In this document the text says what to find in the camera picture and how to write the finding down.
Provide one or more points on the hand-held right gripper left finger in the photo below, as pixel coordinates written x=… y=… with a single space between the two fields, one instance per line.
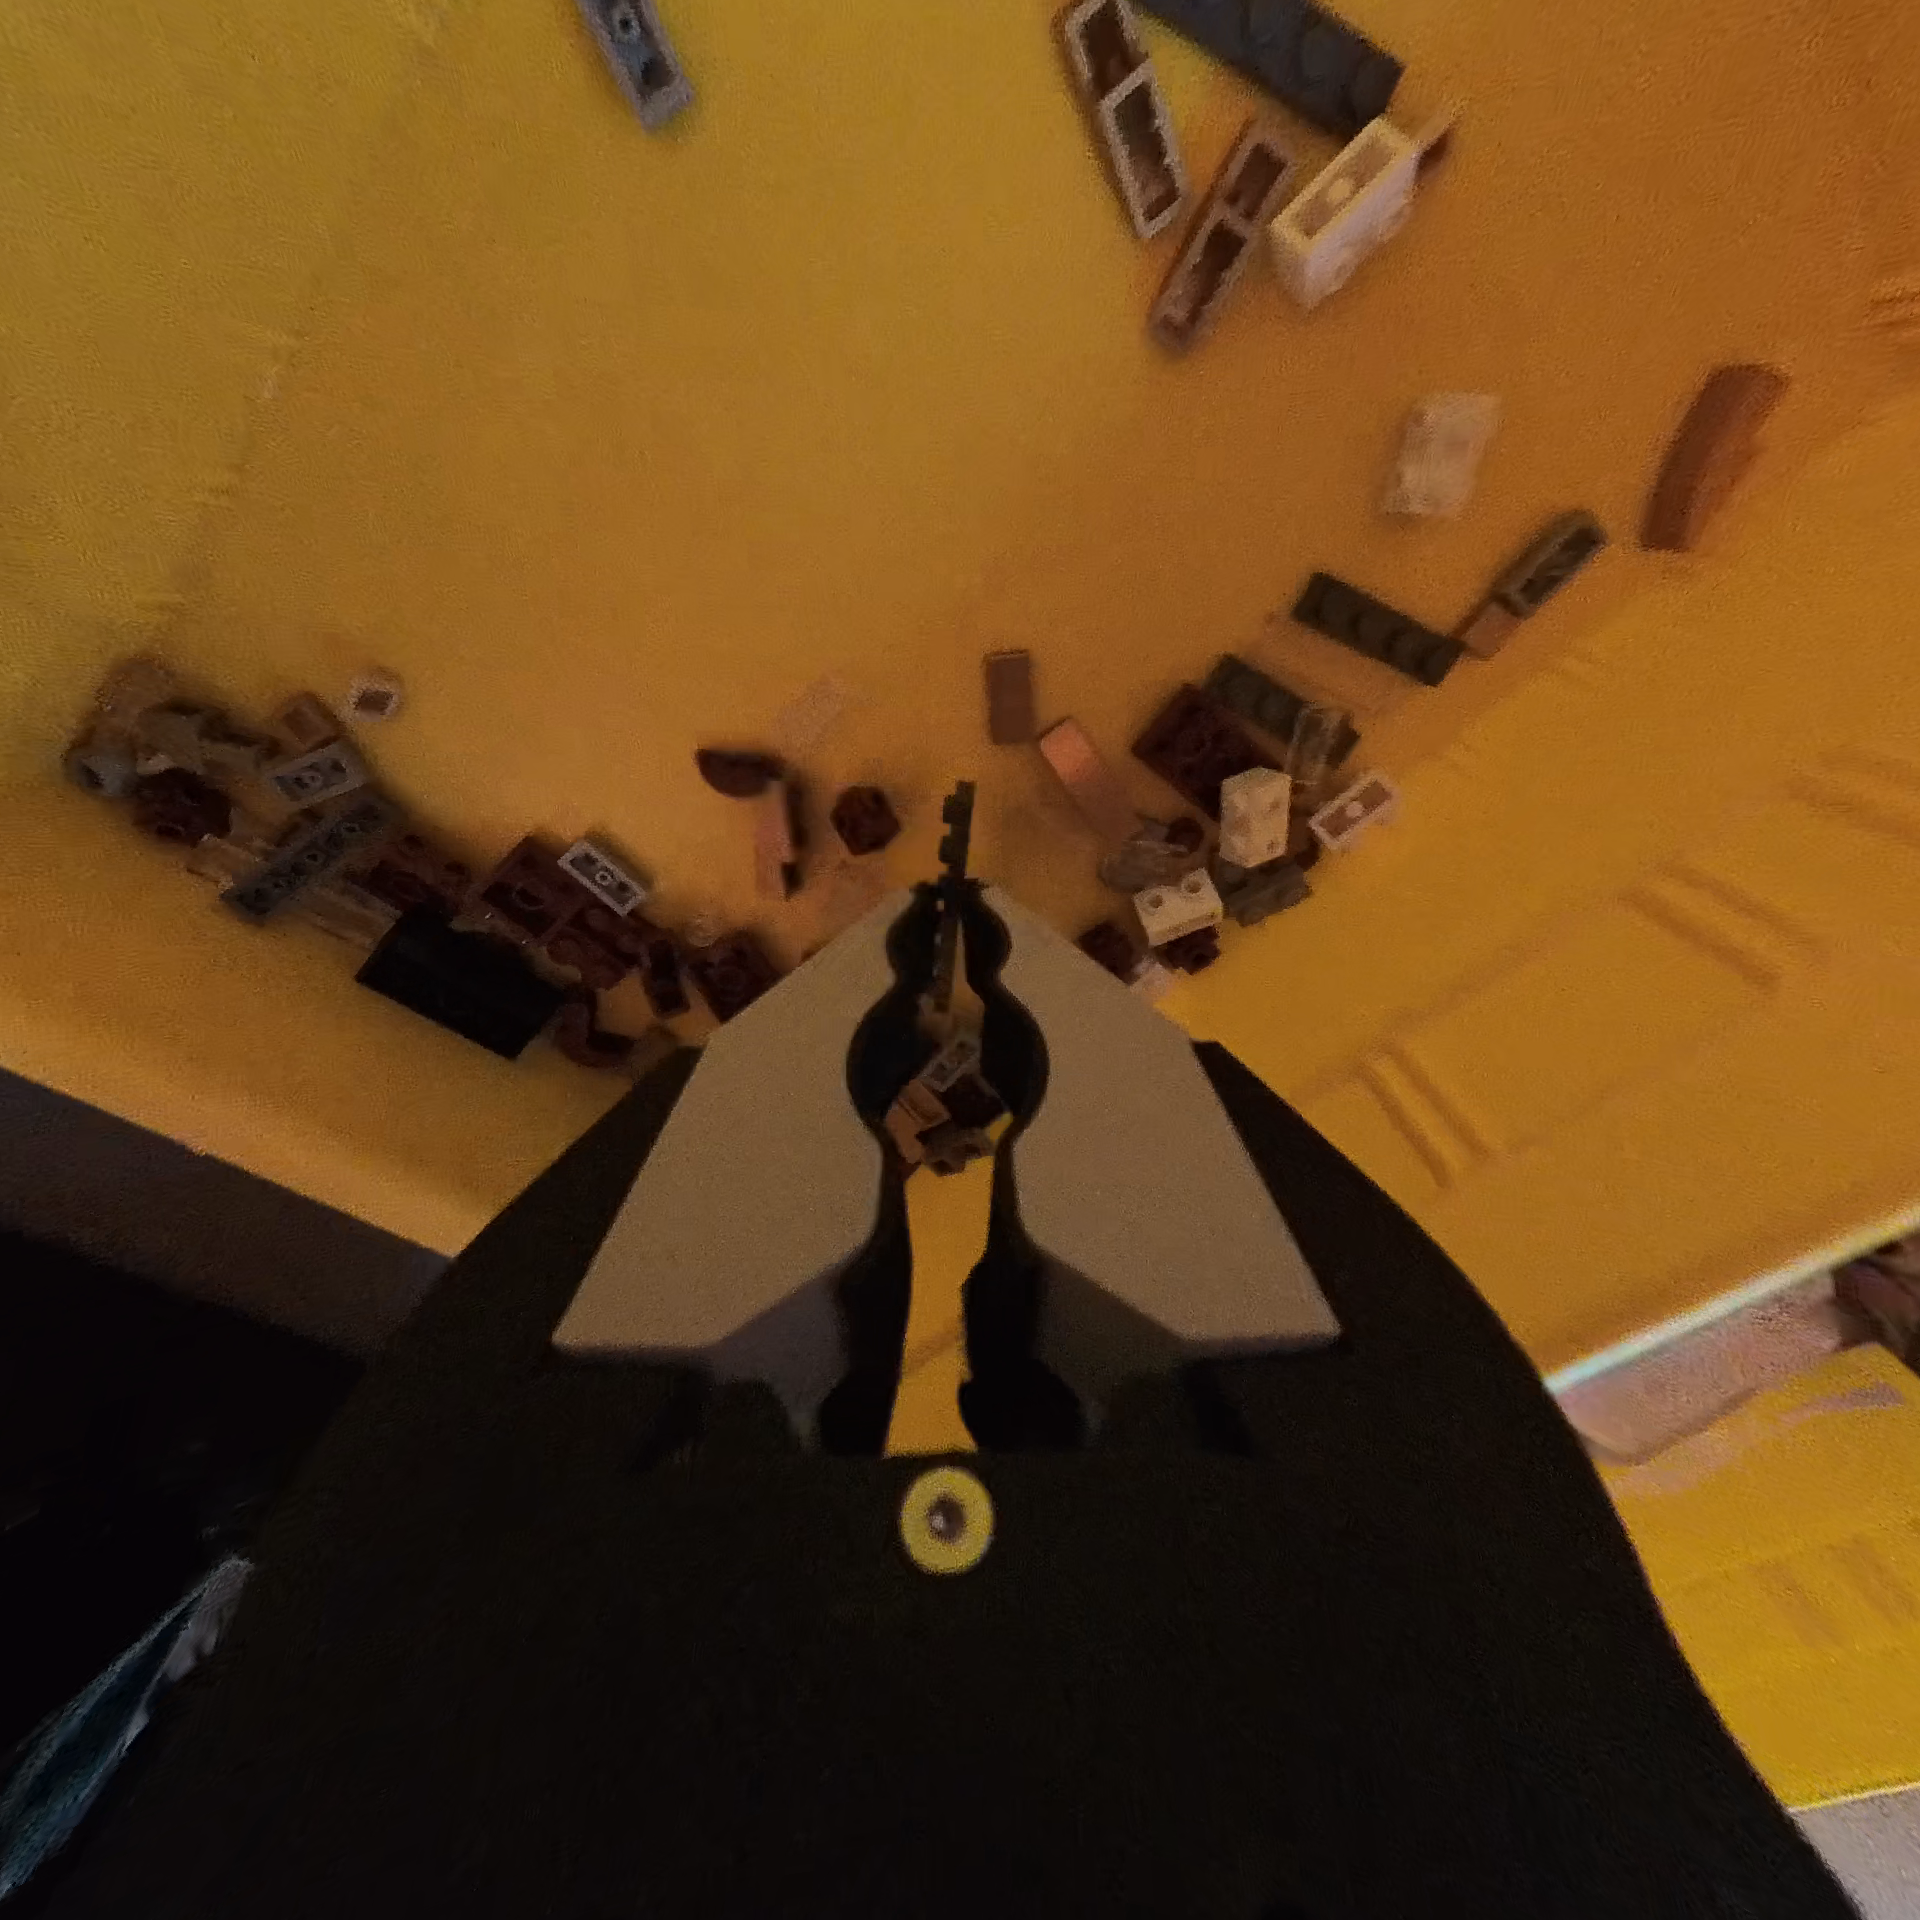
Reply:
x=734 y=1200

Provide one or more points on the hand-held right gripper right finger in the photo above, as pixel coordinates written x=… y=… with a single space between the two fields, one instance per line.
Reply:
x=1171 y=1200

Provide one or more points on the pile of toy building bricks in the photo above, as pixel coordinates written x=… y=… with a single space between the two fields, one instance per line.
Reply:
x=1231 y=810

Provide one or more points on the dark thin toy brick plate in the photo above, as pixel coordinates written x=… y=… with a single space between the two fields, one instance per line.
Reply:
x=956 y=839

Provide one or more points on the yellow plastic storage bin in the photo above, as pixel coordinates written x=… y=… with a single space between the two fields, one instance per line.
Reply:
x=1771 y=1621
x=599 y=450

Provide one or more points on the heap of white paper bags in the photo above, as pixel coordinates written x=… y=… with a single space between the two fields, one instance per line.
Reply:
x=1694 y=1389

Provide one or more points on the white shirt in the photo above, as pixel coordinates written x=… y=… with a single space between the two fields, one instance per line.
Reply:
x=106 y=1710

